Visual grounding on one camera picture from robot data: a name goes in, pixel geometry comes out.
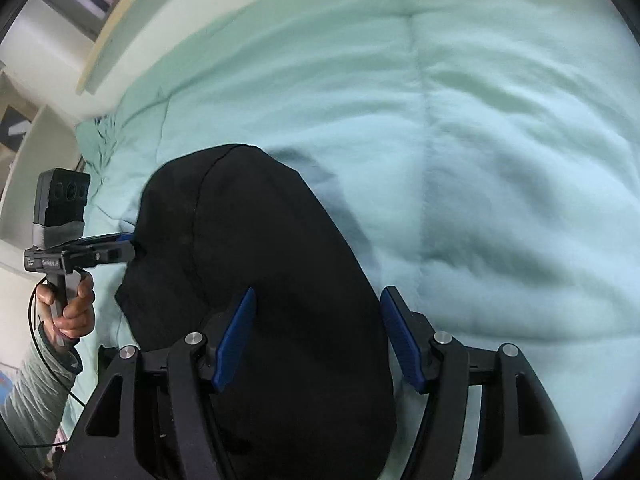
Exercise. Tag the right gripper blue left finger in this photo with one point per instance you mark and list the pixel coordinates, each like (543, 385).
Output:
(199, 367)

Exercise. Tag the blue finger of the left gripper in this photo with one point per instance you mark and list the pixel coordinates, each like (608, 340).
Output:
(107, 238)

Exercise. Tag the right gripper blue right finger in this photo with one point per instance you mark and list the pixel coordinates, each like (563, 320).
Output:
(437, 366)

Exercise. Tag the black hooded jacket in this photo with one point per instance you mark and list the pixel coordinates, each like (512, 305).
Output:
(313, 397)

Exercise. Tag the grey sleeved left forearm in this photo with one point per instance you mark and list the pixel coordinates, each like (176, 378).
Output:
(34, 408)

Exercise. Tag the person's left hand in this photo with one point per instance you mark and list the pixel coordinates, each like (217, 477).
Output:
(77, 319)

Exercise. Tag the mint green quilted duvet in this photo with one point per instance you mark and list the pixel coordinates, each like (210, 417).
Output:
(480, 155)

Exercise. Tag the wooden window sill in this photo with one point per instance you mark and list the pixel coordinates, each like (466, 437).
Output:
(117, 14)

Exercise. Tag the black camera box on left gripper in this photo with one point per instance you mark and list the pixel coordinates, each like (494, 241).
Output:
(61, 197)

